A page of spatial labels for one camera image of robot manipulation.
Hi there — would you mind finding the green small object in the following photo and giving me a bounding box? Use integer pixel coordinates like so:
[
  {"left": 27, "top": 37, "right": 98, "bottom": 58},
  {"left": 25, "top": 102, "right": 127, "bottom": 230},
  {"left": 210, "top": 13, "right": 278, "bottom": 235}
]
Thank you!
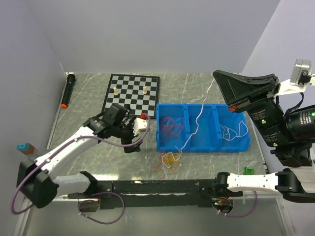
[{"left": 243, "top": 167, "right": 254, "bottom": 175}]

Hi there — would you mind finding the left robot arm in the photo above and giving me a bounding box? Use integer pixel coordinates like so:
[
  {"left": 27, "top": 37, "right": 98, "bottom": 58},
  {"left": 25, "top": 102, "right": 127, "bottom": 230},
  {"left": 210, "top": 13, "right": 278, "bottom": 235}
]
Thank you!
[{"left": 16, "top": 104, "right": 150, "bottom": 208}]

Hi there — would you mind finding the black white chessboard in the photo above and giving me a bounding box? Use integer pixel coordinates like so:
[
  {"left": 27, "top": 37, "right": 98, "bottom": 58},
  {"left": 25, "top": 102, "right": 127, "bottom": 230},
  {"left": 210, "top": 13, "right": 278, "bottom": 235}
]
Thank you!
[{"left": 102, "top": 74, "right": 160, "bottom": 119}]

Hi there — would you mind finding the white cable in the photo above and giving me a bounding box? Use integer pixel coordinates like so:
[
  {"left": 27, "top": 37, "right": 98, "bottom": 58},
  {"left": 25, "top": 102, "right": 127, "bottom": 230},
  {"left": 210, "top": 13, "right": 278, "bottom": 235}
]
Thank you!
[{"left": 161, "top": 78, "right": 249, "bottom": 168}]

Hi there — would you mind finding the black marker orange cap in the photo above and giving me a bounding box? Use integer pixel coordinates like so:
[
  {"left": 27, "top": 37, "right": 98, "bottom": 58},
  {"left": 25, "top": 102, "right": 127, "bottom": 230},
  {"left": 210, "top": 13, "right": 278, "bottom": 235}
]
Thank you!
[{"left": 61, "top": 74, "right": 76, "bottom": 109}]

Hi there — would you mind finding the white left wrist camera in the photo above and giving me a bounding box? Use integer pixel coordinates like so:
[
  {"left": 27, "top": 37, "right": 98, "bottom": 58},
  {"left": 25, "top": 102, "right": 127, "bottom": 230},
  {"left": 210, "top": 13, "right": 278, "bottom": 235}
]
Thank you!
[{"left": 133, "top": 118, "right": 148, "bottom": 136}]

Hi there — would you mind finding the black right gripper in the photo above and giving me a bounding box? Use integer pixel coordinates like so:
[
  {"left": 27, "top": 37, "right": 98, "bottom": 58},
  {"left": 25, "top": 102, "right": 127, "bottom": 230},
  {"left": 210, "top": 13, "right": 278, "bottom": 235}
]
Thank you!
[{"left": 206, "top": 68, "right": 286, "bottom": 144}]

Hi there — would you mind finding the blue three-compartment bin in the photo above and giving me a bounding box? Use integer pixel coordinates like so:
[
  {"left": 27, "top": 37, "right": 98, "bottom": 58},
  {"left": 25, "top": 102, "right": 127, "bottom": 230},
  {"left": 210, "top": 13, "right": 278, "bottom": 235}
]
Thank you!
[{"left": 156, "top": 103, "right": 251, "bottom": 152}]

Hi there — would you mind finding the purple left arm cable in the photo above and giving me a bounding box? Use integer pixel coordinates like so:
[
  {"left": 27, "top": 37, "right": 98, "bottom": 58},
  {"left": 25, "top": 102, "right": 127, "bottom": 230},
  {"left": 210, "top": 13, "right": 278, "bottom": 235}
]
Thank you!
[{"left": 11, "top": 113, "right": 151, "bottom": 214}]

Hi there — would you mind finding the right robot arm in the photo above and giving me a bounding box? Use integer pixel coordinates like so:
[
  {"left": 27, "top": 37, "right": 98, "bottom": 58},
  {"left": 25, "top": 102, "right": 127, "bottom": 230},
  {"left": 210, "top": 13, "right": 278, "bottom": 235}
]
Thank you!
[{"left": 213, "top": 70, "right": 315, "bottom": 203}]

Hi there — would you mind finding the cream chess pawn left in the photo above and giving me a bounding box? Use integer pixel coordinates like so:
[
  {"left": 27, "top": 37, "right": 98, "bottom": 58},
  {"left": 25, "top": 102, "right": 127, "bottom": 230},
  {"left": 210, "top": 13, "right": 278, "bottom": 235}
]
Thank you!
[{"left": 113, "top": 87, "right": 119, "bottom": 96}]

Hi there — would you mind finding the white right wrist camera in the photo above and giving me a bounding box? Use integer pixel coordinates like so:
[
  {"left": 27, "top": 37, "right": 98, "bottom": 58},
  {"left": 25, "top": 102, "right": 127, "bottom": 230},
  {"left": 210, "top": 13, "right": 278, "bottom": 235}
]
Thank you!
[{"left": 277, "top": 59, "right": 315, "bottom": 95}]

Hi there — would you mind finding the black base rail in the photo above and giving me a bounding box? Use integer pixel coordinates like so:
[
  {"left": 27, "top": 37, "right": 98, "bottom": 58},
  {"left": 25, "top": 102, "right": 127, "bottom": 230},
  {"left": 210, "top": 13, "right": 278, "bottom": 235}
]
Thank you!
[{"left": 67, "top": 179, "right": 243, "bottom": 209}]

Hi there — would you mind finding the blue brown toy block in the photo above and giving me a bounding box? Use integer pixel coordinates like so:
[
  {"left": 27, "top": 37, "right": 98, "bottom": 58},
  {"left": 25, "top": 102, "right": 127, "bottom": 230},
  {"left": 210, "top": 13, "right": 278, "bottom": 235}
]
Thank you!
[{"left": 16, "top": 143, "right": 38, "bottom": 158}]

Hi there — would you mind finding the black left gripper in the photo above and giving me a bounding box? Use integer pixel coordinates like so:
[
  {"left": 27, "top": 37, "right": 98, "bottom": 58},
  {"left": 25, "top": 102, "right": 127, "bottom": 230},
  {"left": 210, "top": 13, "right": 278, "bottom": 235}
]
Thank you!
[{"left": 113, "top": 117, "right": 143, "bottom": 152}]

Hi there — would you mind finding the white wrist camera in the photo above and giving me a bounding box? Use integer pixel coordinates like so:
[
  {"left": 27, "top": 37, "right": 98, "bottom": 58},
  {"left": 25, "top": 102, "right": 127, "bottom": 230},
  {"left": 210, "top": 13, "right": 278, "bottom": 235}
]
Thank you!
[
  {"left": 133, "top": 118, "right": 148, "bottom": 136},
  {"left": 277, "top": 59, "right": 315, "bottom": 95}
]

